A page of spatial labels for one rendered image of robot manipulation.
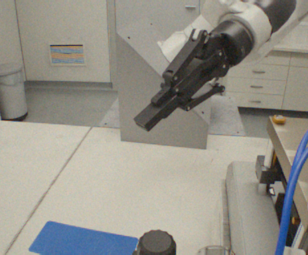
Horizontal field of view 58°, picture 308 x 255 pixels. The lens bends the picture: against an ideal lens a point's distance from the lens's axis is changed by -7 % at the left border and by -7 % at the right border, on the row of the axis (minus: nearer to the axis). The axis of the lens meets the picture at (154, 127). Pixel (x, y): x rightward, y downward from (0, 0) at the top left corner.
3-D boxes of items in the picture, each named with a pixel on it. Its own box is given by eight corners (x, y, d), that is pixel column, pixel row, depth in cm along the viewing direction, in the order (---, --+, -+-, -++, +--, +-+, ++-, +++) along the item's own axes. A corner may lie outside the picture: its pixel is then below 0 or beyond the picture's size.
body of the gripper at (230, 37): (247, 19, 46) (212, 50, 43) (256, 61, 51) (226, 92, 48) (212, 15, 51) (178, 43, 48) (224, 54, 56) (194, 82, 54)
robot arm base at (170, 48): (164, 36, 122) (188, 13, 116) (195, 69, 125) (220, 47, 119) (152, 45, 103) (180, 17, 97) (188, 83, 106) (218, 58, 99)
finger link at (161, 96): (180, 87, 46) (174, 72, 44) (158, 107, 44) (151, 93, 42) (174, 85, 47) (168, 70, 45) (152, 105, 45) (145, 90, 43)
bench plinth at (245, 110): (330, 119, 294) (332, 111, 289) (223, 112, 309) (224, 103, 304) (315, 102, 337) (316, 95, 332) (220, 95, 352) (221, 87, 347)
